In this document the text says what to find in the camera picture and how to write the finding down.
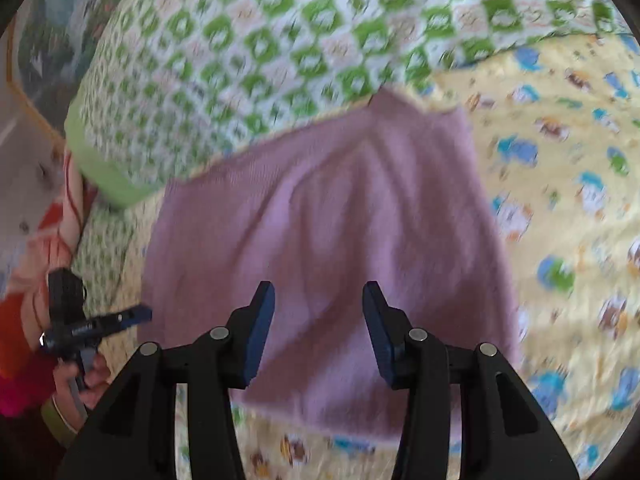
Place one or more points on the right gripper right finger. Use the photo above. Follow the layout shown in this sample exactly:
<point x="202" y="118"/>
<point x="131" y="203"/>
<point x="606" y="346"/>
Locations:
<point x="504" y="431"/>

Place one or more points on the purple knitted garment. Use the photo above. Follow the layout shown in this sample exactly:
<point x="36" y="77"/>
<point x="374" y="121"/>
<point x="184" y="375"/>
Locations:
<point x="384" y="192"/>

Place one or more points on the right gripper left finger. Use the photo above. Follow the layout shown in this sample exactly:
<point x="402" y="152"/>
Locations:
<point x="131" y="432"/>

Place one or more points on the green checkered frog blanket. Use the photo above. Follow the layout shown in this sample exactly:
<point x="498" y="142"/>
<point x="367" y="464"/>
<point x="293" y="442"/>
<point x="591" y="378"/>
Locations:
<point x="174" y="83"/>

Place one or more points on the red white floral blanket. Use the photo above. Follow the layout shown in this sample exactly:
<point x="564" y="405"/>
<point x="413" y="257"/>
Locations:
<point x="25" y="304"/>

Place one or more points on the yellow bear print quilt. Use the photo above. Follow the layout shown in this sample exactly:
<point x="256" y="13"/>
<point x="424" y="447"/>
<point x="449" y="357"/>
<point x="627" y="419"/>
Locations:
<point x="556" y="130"/>

